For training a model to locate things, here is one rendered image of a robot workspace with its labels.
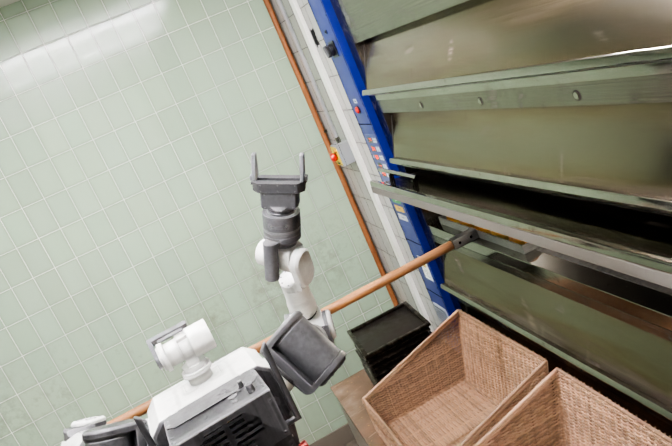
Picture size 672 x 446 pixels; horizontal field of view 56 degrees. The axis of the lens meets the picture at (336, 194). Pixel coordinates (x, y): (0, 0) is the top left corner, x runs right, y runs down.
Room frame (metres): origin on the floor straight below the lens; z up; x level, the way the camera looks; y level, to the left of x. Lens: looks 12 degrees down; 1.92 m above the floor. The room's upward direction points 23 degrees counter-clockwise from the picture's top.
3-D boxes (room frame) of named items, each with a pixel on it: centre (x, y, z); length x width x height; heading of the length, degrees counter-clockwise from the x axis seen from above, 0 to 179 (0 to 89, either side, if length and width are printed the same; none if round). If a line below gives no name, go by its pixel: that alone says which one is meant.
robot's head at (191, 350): (1.25, 0.41, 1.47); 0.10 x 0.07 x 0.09; 108
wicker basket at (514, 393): (1.87, -0.08, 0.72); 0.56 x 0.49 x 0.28; 13
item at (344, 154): (2.82, -0.10, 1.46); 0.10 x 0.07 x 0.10; 12
